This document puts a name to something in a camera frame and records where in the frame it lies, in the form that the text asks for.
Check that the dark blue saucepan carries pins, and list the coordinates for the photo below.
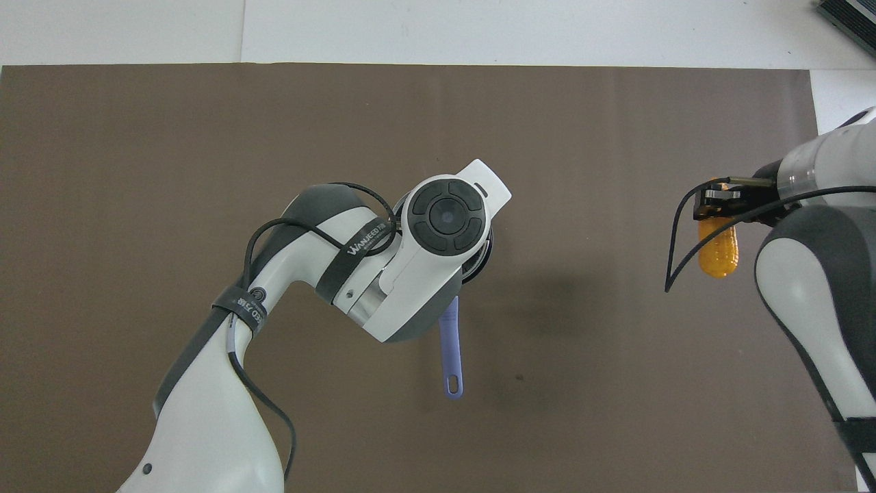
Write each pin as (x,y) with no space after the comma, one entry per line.
(450,349)

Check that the orange corn cob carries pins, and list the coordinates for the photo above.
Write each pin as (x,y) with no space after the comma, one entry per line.
(718,250)

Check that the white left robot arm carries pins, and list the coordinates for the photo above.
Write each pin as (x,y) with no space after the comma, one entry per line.
(205,424)

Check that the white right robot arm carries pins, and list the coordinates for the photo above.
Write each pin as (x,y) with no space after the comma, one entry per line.
(814,308)

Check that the dark grey ribbed device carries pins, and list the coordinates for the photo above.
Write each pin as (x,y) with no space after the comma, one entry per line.
(852,20)

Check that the brown table mat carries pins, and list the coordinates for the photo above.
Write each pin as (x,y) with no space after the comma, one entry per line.
(582,137)

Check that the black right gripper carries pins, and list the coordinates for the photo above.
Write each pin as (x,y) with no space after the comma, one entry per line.
(770,195)

